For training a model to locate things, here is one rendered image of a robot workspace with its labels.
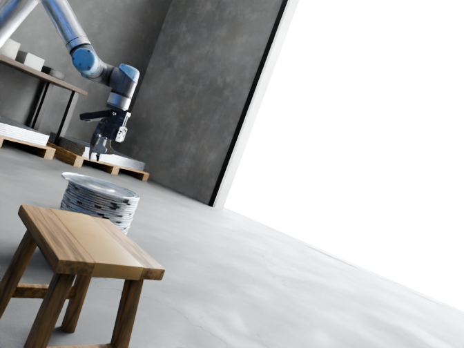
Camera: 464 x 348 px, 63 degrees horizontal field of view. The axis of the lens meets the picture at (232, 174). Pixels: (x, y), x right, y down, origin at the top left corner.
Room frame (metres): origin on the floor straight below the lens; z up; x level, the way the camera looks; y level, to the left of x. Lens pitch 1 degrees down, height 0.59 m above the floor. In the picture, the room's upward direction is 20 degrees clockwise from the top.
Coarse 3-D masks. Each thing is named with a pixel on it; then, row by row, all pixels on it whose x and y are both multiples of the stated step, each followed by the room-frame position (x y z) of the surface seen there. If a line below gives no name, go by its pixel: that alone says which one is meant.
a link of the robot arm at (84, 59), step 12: (48, 0) 1.19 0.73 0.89; (60, 0) 1.20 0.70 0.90; (48, 12) 1.21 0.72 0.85; (60, 12) 1.20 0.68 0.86; (72, 12) 1.23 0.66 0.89; (60, 24) 1.20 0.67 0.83; (72, 24) 1.21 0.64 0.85; (60, 36) 1.22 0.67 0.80; (72, 36) 1.20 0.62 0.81; (84, 36) 1.23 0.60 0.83; (72, 48) 1.21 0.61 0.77; (84, 48) 1.19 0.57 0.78; (72, 60) 1.19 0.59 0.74; (84, 60) 1.19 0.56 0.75; (96, 60) 1.21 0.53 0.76; (84, 72) 1.21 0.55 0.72; (96, 72) 1.25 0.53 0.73
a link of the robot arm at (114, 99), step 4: (112, 96) 1.35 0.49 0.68; (116, 96) 1.34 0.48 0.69; (120, 96) 1.34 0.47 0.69; (108, 100) 1.35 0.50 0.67; (112, 100) 1.34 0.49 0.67; (116, 100) 1.34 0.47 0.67; (120, 100) 1.35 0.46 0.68; (124, 100) 1.35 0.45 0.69; (128, 100) 1.37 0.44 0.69; (112, 104) 1.35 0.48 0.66; (116, 104) 1.34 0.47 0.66; (120, 104) 1.35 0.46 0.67; (124, 104) 1.36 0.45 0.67; (128, 104) 1.38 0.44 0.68; (124, 108) 1.37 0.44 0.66
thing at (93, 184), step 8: (64, 176) 1.45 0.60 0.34; (72, 176) 1.52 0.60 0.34; (88, 176) 1.62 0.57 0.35; (80, 184) 1.37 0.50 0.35; (88, 184) 1.45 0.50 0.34; (96, 184) 1.49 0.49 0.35; (104, 184) 1.56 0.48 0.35; (112, 184) 1.65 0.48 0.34; (96, 192) 1.37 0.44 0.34; (104, 192) 1.42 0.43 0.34; (112, 192) 1.48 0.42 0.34; (120, 192) 1.55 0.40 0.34
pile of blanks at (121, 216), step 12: (72, 192) 1.47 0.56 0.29; (84, 192) 1.44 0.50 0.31; (60, 204) 1.51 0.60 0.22; (72, 204) 1.45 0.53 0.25; (84, 204) 1.44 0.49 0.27; (96, 204) 1.44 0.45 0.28; (108, 204) 1.46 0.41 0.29; (120, 204) 1.52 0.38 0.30; (132, 204) 1.54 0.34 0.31; (96, 216) 1.45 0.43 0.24; (108, 216) 1.47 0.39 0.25; (120, 216) 1.52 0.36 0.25; (132, 216) 1.60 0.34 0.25; (120, 228) 1.55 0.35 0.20
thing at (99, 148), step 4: (100, 140) 1.35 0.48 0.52; (104, 140) 1.35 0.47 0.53; (96, 144) 1.34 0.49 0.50; (100, 144) 1.34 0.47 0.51; (92, 148) 1.33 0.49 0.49; (96, 148) 1.34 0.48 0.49; (100, 148) 1.34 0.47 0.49; (104, 148) 1.34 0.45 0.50; (92, 152) 1.34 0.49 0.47; (96, 152) 1.34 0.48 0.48; (100, 152) 1.34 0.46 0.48; (104, 152) 1.34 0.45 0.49; (88, 156) 1.35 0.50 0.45; (92, 156) 1.35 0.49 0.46
